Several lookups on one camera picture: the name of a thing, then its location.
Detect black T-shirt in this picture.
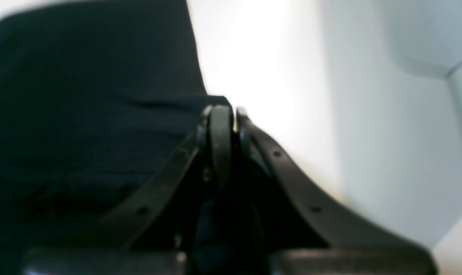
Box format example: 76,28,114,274
0,0,229,275

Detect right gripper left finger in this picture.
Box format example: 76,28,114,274
21,105,234,275

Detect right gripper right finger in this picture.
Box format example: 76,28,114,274
236,107,438,275

